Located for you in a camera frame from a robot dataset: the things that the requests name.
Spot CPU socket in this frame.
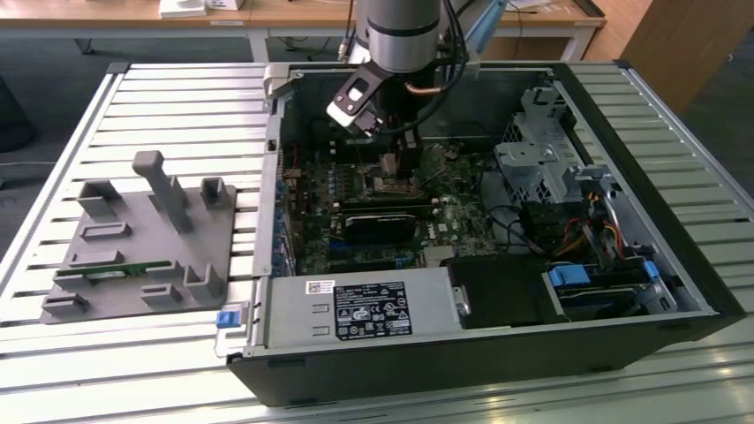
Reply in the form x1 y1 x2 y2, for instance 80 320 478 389
360 163 423 198

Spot blue disk carrier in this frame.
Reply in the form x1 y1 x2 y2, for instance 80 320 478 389
546 263 590 291

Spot small silver heatsink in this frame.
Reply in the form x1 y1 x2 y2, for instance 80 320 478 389
424 246 459 266

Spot grey case handle latch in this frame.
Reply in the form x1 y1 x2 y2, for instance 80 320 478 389
261 64 296 111

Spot silver power supply unit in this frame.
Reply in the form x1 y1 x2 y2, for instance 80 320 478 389
257 267 467 350

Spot wooden cabinet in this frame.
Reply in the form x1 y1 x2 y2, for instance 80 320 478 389
611 0 754 114

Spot thin metal locking lever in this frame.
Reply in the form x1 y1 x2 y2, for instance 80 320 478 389
416 148 447 191

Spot black PC case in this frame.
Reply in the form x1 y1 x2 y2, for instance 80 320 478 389
225 59 748 408

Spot wooden desk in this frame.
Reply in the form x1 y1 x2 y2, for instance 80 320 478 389
247 0 608 63
0 0 253 57

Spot silver metal disk cage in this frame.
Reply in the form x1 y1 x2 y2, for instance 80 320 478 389
492 86 626 204

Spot black graphics card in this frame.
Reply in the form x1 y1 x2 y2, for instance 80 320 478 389
343 213 417 245

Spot grey parts rack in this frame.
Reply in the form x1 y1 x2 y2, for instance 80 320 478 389
37 149 237 326

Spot black flat device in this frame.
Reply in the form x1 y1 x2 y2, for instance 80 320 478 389
571 0 608 19

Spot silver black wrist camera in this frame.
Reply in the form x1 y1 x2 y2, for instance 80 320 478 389
325 74 381 136

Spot coloured power wire bundle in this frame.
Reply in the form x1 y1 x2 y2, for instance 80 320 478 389
552 218 626 260

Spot white paper sheet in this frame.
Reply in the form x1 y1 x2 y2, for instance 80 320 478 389
506 0 576 13

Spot green RAM stick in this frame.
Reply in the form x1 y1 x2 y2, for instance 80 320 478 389
54 262 176 284

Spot green motherboard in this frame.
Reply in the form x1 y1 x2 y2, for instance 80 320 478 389
280 140 502 275

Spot pale blue teach pendant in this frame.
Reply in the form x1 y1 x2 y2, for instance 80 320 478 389
463 0 508 61

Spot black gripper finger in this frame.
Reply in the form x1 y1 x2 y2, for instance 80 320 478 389
397 132 424 181

